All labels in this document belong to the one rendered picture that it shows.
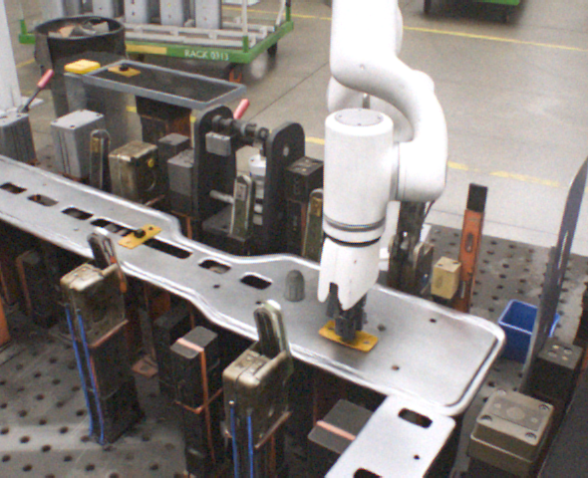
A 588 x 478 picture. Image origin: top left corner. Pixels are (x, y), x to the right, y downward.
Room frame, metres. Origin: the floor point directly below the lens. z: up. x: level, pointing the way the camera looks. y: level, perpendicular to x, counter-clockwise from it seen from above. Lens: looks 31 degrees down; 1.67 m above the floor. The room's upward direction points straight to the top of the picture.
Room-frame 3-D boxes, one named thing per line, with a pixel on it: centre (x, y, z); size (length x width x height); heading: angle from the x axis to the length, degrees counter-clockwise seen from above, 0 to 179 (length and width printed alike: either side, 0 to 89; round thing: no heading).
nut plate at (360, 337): (0.83, -0.08, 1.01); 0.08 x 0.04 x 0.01; 57
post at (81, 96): (1.67, 0.51, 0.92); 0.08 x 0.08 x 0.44; 57
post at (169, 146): (1.36, 0.25, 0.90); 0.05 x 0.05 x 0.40; 57
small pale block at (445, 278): (0.93, -0.24, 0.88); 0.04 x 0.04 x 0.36; 57
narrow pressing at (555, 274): (0.72, -0.32, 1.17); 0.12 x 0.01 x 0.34; 147
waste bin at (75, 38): (3.82, 1.16, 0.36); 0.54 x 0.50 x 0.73; 156
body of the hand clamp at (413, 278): (1.01, -0.20, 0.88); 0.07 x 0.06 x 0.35; 147
